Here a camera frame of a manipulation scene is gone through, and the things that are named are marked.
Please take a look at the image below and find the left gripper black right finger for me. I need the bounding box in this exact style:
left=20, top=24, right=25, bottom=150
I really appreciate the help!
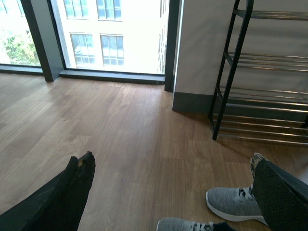
left=250, top=153, right=308, bottom=231

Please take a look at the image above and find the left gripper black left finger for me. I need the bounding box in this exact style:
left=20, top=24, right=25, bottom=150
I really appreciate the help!
left=0, top=152, right=95, bottom=231

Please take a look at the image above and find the grey knit sneaker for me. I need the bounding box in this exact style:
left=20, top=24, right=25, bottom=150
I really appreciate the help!
left=205, top=185, right=267, bottom=225
left=156, top=218, right=235, bottom=231

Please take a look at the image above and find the black metal shoe rack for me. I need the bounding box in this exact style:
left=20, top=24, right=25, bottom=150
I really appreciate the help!
left=208, top=0, right=308, bottom=145

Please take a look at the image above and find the dark grey window frame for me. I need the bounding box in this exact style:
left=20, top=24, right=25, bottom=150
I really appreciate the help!
left=0, top=0, right=181, bottom=92

